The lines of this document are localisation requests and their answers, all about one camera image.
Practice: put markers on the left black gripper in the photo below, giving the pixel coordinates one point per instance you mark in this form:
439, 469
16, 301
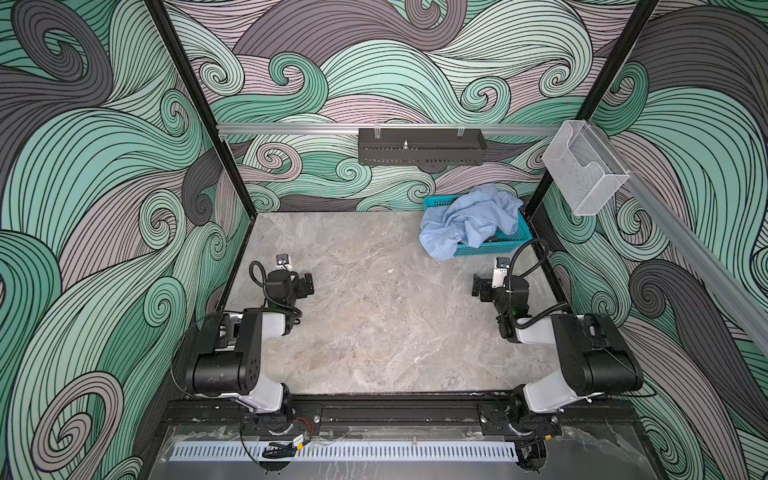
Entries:
303, 285

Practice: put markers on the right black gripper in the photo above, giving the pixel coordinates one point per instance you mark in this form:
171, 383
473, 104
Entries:
481, 288

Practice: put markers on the light blue long sleeve shirt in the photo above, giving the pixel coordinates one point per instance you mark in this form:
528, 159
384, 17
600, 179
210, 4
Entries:
471, 220

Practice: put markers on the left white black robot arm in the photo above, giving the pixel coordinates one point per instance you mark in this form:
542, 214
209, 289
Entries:
227, 358

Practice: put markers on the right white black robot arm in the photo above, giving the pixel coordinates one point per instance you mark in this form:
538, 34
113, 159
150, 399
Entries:
593, 358

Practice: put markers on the teal plastic basket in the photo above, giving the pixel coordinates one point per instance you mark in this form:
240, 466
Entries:
498, 244

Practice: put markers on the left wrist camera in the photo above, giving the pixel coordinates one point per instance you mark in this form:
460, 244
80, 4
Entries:
283, 261

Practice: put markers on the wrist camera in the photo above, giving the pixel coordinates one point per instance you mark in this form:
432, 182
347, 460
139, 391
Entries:
500, 272
283, 261

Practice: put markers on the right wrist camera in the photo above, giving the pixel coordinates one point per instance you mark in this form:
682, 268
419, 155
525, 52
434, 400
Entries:
500, 272

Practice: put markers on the clear plastic wall bin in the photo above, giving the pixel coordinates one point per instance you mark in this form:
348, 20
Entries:
585, 166

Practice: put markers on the black front mounting rail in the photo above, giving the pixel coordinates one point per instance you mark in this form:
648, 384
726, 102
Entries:
500, 412

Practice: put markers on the back aluminium rail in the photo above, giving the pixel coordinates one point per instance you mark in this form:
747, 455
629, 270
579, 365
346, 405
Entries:
303, 128

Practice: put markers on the aluminium rail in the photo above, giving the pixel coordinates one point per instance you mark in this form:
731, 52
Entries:
692, 208
303, 128

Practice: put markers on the black perforated wall tray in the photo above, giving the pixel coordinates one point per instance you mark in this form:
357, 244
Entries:
421, 147

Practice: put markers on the white slotted cable duct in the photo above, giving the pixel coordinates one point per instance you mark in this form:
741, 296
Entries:
399, 451

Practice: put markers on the right aluminium rail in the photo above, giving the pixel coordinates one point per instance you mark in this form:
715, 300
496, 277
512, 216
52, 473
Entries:
692, 208

